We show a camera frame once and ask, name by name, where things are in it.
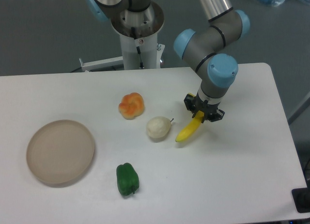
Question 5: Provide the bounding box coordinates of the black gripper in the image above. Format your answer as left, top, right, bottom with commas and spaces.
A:
184, 93, 225, 123

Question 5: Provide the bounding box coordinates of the yellow banana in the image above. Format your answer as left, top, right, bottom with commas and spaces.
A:
175, 111, 204, 143

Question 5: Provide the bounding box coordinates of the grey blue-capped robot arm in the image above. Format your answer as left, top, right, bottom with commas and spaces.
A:
85, 0, 250, 122

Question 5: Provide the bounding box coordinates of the white pear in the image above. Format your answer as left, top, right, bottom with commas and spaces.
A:
146, 116, 174, 142

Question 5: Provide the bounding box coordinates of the orange twisted bread roll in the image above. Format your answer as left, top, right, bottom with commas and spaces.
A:
118, 93, 145, 120

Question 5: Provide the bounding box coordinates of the grey metal table leg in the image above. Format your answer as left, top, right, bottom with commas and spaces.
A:
287, 92, 310, 125

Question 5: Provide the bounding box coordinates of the green bell pepper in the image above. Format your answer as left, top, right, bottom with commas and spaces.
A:
116, 162, 140, 196

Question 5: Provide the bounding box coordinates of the black device at table edge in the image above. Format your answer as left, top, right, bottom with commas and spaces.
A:
292, 188, 310, 213

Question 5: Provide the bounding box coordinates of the beige round plate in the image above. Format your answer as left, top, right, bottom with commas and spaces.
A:
26, 120, 95, 187

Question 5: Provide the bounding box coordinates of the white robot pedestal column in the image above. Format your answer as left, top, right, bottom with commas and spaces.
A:
111, 1, 165, 70

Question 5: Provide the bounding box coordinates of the white metal mounting bracket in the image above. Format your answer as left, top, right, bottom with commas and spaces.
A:
79, 56, 123, 72

